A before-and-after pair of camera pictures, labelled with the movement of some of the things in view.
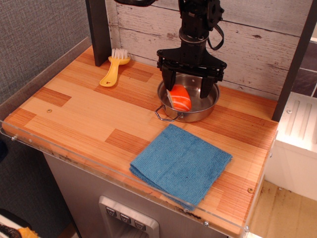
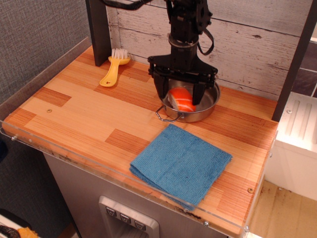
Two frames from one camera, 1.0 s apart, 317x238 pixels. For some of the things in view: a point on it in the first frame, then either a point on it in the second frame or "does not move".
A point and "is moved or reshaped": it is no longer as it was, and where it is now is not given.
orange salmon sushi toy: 179,98 is moved or reshaped
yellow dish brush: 119,56 does not move
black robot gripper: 191,57 → 182,64
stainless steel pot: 201,108 does not move
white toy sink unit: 293,162 does not move
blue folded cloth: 181,165 does not move
